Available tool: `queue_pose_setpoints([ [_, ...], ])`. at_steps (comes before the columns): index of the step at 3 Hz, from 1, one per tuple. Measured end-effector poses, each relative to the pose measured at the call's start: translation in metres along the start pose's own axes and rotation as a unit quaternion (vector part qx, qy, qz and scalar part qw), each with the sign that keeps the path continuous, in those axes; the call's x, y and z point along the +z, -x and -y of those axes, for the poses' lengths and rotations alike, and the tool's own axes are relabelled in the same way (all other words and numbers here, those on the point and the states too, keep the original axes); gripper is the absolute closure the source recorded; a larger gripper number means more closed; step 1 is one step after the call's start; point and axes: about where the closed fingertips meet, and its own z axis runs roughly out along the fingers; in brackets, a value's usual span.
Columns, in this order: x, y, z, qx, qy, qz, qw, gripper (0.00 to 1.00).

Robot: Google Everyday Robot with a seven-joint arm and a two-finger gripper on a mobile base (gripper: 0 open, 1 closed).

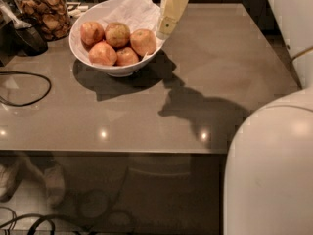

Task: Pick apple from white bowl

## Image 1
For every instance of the back middle greenish apple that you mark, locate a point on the back middle greenish apple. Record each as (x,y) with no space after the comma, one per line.
(117,34)

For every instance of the white paper liner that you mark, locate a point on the white paper liner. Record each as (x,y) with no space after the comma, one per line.
(136,14)

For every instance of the white ceramic bowl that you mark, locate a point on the white ceramic bowl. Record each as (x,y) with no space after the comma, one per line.
(81,53)

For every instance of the back left apple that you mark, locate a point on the back left apple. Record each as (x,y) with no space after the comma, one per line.
(91,33)

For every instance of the front middle small apple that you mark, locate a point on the front middle small apple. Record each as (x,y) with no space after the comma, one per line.
(126,56)

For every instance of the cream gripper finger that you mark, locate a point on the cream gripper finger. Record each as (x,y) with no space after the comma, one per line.
(171,12)

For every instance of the black appliance with handle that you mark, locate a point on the black appliance with handle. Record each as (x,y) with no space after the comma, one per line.
(25,32)

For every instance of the small white items behind bowl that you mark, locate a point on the small white items behind bowl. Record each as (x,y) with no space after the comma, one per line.
(75,10)

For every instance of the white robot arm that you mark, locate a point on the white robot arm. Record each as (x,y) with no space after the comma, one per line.
(268,171)

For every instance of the glass jar of dried chips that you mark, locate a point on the glass jar of dried chips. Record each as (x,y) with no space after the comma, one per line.
(51,15)

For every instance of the red apple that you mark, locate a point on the red apple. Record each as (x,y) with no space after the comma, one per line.
(102,53)
(143,42)

